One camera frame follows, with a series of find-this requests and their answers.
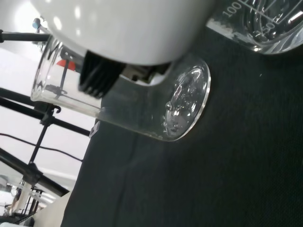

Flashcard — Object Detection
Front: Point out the black tripod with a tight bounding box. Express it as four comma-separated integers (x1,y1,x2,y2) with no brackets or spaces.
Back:
0,87,94,198

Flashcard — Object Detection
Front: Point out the silver cloth clip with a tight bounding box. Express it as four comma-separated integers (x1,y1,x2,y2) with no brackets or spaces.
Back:
89,122,100,138

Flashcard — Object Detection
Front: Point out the red round object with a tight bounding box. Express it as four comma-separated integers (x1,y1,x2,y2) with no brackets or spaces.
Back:
56,60,76,71

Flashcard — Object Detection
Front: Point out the black bench cloth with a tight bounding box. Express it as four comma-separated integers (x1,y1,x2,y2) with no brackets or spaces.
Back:
60,21,303,227

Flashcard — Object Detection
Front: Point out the black tripod bar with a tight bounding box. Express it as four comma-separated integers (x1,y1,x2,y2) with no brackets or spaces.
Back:
0,29,52,43

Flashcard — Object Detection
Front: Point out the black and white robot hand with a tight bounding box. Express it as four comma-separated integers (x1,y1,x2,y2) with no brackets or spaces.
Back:
29,0,216,99

